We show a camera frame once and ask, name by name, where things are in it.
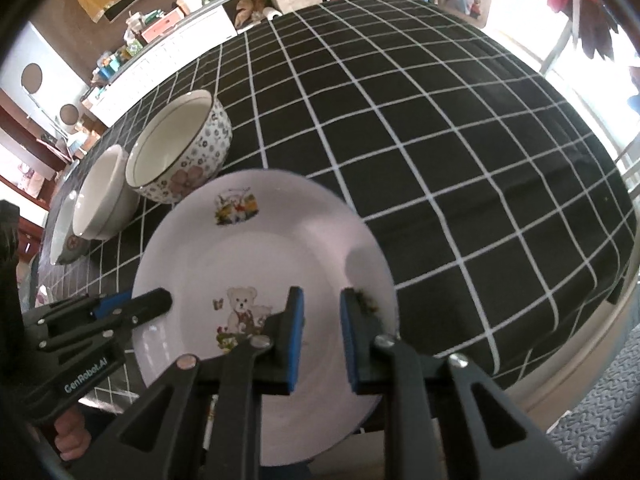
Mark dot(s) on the floral bowl with dark rim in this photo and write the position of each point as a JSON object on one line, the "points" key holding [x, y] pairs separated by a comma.
{"points": [[200, 160]]}

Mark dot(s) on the black white checked tablecloth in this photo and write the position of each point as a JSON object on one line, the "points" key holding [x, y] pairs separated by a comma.
{"points": [[425, 135]]}

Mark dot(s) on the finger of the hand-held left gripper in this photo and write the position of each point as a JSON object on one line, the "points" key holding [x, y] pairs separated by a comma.
{"points": [[150, 302], [70, 311]]}

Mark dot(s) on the person's left hand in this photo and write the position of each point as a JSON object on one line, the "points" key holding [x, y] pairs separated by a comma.
{"points": [[72, 435]]}

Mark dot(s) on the long white cabinet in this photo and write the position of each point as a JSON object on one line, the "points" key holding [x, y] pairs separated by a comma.
{"points": [[165, 60]]}

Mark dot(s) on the pink box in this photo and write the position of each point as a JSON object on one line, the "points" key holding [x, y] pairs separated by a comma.
{"points": [[162, 25]]}

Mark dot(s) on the white plate with bear print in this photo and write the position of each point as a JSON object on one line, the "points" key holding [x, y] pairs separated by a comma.
{"points": [[300, 240]]}

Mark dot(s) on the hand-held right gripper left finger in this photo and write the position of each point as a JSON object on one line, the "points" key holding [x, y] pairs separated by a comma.
{"points": [[296, 340]]}

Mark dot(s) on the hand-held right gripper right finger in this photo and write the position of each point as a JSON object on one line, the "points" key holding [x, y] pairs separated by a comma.
{"points": [[350, 345]]}

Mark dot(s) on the paper towel roll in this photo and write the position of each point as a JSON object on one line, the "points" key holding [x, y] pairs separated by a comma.
{"points": [[273, 13]]}

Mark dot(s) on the plain white bowl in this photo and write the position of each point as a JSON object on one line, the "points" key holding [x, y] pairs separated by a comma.
{"points": [[107, 210]]}

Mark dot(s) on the grey patterned carpet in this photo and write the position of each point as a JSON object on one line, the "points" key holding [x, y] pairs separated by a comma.
{"points": [[595, 435]]}

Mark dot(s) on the wide grey patterned bowl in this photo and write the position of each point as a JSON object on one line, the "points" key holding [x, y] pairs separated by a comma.
{"points": [[62, 246]]}

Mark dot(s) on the white panel with round holes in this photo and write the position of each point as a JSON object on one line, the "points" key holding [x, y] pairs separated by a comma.
{"points": [[45, 75]]}

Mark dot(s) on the red hanging cloth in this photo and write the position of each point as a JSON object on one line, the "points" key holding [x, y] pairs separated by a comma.
{"points": [[585, 15]]}

